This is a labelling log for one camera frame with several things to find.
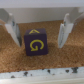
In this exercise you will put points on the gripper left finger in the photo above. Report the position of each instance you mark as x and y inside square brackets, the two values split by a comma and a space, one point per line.
[11, 25]

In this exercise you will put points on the purple block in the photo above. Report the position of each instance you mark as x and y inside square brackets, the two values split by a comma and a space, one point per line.
[35, 42]

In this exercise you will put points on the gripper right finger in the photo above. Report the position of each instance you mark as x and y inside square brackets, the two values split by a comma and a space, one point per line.
[66, 25]

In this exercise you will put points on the white cabinet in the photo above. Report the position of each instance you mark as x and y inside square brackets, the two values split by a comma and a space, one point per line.
[41, 13]

